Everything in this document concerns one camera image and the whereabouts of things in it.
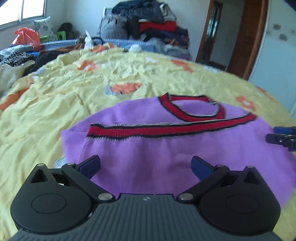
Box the purple sweater red collar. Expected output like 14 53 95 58
61 93 295 205

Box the pile of folded clothes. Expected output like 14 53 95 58
111 1 192 61

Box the yellow floral bed quilt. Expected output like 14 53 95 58
1 47 295 240

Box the white quilted jacket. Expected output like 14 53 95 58
0 60 35 96

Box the leopard print garment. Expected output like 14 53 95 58
1 45 34 67

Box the blue quilted blanket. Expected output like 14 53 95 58
34 38 156 53

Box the white fluffy ball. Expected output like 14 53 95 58
128 44 142 53

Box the green plastic stool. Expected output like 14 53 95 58
40 31 66 43

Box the orange plastic bag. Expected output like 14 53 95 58
11 28 42 51

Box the floral white pillow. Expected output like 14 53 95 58
34 16 58 42

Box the checkered black white bag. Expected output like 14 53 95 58
96 14 128 39

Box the wooden door frame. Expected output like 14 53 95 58
195 1 268 80

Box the window with grey frame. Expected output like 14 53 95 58
0 0 47 29

